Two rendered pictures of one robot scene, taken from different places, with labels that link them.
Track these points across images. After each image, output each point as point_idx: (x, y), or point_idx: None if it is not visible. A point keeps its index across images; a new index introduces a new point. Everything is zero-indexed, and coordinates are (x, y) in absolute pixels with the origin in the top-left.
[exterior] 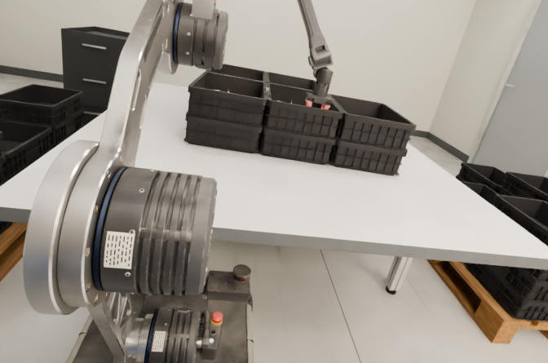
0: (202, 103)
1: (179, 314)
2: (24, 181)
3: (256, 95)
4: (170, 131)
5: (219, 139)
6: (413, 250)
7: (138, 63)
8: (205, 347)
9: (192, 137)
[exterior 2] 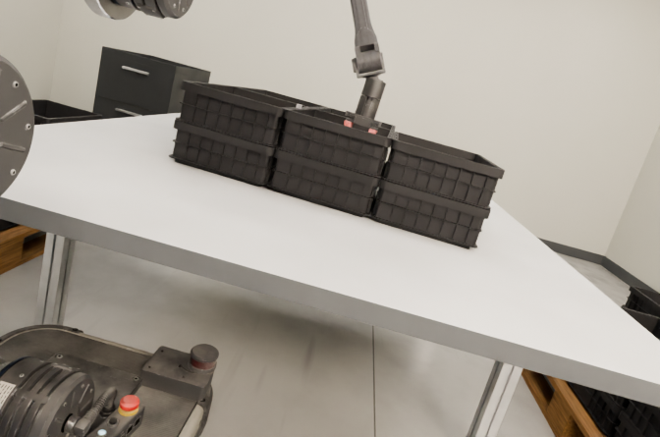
0: (197, 105)
1: (53, 369)
2: None
3: None
4: (161, 148)
5: (215, 160)
6: (432, 328)
7: None
8: (78, 432)
9: (179, 152)
